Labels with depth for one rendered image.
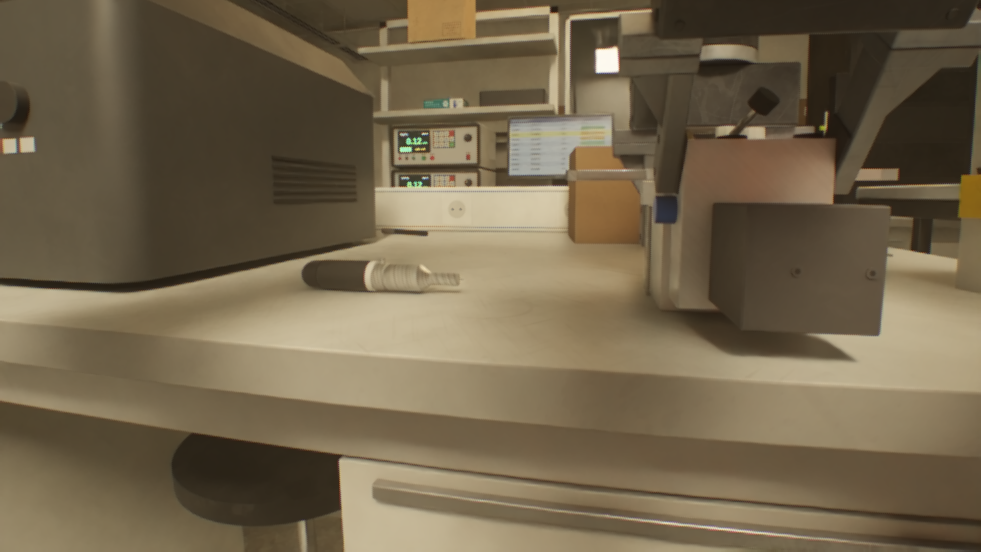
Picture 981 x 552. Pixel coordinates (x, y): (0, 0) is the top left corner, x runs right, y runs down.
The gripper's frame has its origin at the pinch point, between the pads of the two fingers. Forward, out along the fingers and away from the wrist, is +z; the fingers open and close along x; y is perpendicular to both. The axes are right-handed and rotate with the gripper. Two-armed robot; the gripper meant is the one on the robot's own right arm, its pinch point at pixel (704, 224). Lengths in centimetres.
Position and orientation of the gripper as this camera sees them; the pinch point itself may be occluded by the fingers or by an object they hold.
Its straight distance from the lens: 45.8
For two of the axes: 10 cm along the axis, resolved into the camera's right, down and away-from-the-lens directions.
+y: -2.1, 1.0, -9.7
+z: 0.0, 9.9, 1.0
